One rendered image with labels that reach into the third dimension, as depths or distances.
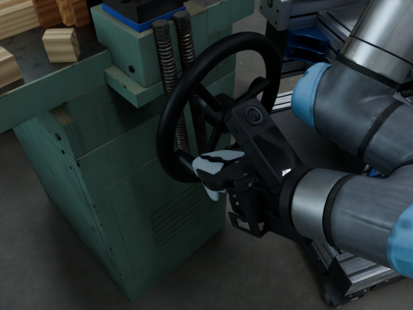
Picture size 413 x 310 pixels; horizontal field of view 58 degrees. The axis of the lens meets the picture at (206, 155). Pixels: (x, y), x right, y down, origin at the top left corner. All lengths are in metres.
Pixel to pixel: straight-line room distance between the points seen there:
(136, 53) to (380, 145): 0.37
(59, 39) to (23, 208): 1.13
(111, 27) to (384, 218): 0.47
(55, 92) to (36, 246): 0.97
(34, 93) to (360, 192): 0.49
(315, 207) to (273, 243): 1.08
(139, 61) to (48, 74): 0.15
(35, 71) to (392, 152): 0.52
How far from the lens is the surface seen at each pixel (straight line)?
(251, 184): 0.43
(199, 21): 0.63
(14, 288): 1.49
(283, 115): 1.60
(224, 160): 0.51
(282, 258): 1.42
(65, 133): 0.70
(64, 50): 0.64
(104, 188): 0.84
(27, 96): 0.63
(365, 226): 0.34
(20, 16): 0.76
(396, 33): 0.43
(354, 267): 1.20
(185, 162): 0.57
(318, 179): 0.38
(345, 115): 0.42
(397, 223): 0.33
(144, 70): 0.59
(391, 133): 0.41
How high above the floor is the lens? 1.23
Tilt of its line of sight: 47 degrees down
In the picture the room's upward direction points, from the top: straight up
